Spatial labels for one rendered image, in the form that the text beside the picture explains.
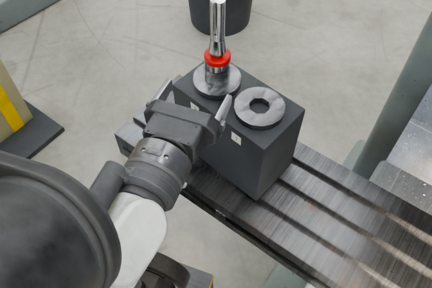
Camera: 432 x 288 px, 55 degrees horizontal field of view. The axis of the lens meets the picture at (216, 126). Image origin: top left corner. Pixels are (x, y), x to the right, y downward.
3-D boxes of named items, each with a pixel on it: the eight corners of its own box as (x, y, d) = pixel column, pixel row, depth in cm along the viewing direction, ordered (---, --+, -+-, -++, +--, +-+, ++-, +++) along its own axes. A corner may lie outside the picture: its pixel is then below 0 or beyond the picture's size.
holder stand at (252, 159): (255, 202, 84) (265, 146, 68) (178, 141, 92) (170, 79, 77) (291, 164, 89) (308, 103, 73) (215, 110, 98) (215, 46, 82)
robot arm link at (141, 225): (179, 220, 53) (116, 319, 45) (144, 227, 60) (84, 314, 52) (143, 186, 51) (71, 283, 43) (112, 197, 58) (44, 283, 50)
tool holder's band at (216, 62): (226, 69, 71) (226, 65, 70) (200, 64, 72) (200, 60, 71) (234, 51, 74) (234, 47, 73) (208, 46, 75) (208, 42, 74)
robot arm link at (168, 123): (222, 109, 61) (191, 176, 54) (222, 146, 69) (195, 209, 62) (144, 87, 64) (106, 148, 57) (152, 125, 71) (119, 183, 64)
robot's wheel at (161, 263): (126, 278, 130) (114, 254, 114) (134, 262, 133) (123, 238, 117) (186, 300, 126) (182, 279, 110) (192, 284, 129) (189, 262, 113)
